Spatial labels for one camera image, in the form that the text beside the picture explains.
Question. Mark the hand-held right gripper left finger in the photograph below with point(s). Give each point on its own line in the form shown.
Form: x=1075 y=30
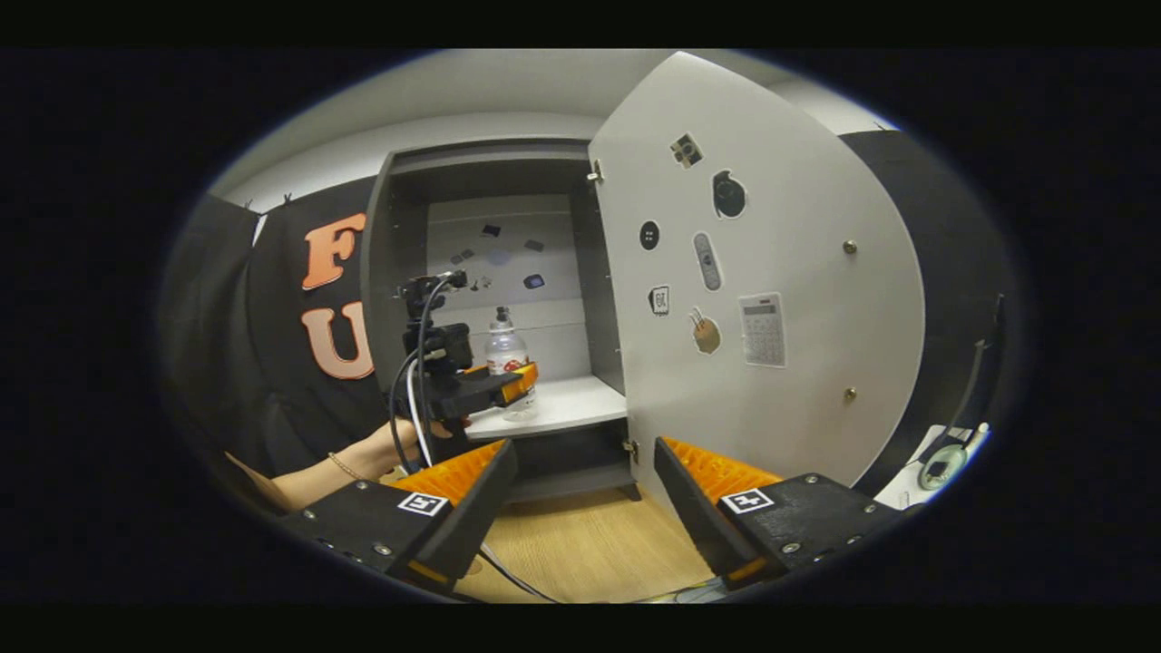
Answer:
x=476 y=508

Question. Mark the black backdrop cloth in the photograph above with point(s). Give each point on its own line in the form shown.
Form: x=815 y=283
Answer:
x=272 y=381

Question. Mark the clear plastic bottle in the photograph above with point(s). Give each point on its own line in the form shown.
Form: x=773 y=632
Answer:
x=504 y=349

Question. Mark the white cabinet door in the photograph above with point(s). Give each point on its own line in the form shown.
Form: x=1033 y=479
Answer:
x=816 y=227

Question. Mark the white cabinet shelf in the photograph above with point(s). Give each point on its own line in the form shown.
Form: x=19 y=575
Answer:
x=580 y=399

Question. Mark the grey cabinet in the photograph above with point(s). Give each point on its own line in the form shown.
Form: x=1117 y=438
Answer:
x=376 y=272

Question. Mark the round cork coaster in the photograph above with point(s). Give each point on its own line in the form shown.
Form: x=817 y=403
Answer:
x=470 y=568

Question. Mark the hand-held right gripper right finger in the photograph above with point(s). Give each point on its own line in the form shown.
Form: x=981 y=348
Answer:
x=694 y=512

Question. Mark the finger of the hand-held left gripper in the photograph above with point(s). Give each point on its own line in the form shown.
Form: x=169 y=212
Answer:
x=490 y=390

